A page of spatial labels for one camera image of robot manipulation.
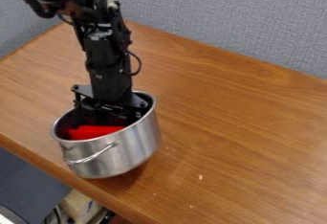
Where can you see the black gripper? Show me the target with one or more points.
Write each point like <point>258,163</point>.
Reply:
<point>108,94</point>

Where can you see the red block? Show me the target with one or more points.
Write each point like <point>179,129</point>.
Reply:
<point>92,131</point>

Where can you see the stainless steel pot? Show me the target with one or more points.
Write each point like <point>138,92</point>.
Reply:
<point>115,153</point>

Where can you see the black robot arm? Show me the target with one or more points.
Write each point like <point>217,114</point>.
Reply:
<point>104,39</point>

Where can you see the beige box under table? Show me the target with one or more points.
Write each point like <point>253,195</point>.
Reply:
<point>80,207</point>

